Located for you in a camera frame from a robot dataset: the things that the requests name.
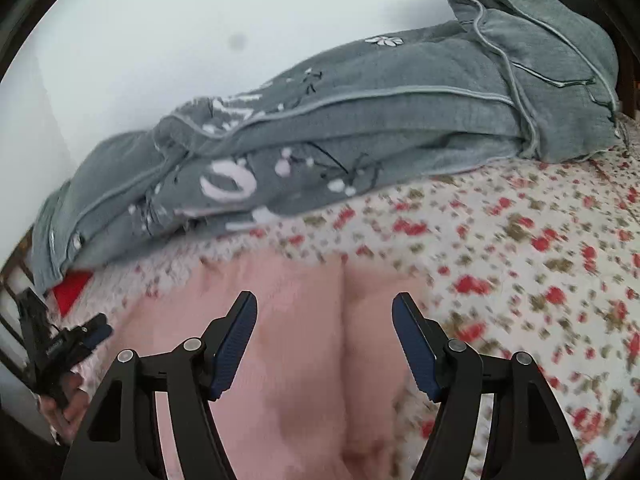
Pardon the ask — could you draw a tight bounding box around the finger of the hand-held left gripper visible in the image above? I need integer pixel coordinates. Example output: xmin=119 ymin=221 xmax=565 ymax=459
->
xmin=75 ymin=324 xmax=114 ymax=356
xmin=65 ymin=312 xmax=109 ymax=342

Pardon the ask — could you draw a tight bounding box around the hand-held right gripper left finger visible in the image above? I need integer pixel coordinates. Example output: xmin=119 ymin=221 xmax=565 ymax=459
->
xmin=60 ymin=290 xmax=258 ymax=480

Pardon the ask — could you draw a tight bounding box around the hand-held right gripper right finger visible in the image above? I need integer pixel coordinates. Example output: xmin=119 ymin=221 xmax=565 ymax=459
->
xmin=391 ymin=291 xmax=588 ymax=480

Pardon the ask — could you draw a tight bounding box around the pink sweater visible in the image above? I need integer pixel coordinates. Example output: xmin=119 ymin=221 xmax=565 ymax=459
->
xmin=117 ymin=252 xmax=441 ymax=480

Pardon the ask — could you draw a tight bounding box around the person's left hand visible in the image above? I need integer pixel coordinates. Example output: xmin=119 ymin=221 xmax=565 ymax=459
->
xmin=40 ymin=371 xmax=95 ymax=443

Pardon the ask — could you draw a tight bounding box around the red pillow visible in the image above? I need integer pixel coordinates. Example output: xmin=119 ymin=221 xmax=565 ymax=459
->
xmin=52 ymin=270 xmax=93 ymax=316

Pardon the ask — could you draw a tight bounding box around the floral bed sheet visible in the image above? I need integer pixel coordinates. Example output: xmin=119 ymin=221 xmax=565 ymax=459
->
xmin=45 ymin=110 xmax=640 ymax=480

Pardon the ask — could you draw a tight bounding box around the grey printed quilt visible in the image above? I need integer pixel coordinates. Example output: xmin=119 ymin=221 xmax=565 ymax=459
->
xmin=32 ymin=0 xmax=623 ymax=291

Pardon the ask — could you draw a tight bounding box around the black cloth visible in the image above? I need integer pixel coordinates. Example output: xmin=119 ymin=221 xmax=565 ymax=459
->
xmin=547 ymin=0 xmax=606 ymax=26

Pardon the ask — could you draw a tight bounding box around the wooden bed frame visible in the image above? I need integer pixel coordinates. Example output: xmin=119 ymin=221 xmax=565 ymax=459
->
xmin=0 ymin=0 xmax=640 ymax=371

